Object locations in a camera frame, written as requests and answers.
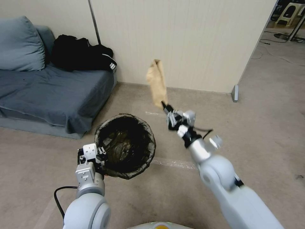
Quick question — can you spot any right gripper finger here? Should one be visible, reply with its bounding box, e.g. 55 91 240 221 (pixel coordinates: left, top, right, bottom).
161 101 177 127
166 103 184 119

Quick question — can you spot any trash bin with black bag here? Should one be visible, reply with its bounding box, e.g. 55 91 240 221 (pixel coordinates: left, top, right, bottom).
94 113 157 180

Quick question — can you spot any brown paper bag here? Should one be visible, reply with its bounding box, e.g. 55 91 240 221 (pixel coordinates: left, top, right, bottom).
146 59 169 108

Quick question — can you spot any long clear floor tape strip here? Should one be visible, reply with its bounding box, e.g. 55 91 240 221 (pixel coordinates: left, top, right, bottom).
151 158 199 169

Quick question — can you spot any grey metal partition foot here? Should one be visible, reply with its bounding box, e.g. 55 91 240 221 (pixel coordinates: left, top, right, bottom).
232 85 240 103

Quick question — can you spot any blue-grey fabric sofa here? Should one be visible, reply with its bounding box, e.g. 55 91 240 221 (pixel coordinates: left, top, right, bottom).
0 24 118 140

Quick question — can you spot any white robot front shell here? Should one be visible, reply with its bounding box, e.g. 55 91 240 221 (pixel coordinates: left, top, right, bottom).
130 221 184 229

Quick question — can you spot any black jacket with white stripes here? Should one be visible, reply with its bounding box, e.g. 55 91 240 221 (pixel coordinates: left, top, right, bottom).
51 34 118 72

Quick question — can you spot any thin grey metal pole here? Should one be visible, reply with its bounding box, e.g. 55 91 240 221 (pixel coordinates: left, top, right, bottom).
88 0 102 46

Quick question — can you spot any blue-grey sofa back cushion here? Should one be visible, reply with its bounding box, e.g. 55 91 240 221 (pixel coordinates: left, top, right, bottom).
36 25 57 65

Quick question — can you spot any large blue cushion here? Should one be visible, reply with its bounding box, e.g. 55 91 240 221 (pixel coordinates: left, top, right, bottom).
0 16 46 72

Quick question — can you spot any black stand base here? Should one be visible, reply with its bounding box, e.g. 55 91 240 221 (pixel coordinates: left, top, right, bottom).
273 14 305 43

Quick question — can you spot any beige plastic stool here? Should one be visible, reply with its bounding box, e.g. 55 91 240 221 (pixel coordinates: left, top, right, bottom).
275 2 305 27

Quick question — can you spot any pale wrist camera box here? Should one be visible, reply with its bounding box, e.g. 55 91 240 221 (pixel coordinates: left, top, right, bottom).
182 110 197 126
83 143 98 163

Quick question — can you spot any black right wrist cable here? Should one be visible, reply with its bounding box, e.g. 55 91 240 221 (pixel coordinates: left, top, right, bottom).
190 127 214 139

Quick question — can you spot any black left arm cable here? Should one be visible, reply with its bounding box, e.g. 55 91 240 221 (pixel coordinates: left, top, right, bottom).
54 186 79 221

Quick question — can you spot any white floor cable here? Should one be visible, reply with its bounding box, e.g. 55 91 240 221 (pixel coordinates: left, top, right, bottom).
251 44 305 64

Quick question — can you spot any black floor cable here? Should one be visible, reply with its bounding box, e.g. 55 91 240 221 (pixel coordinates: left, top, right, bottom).
259 38 289 45

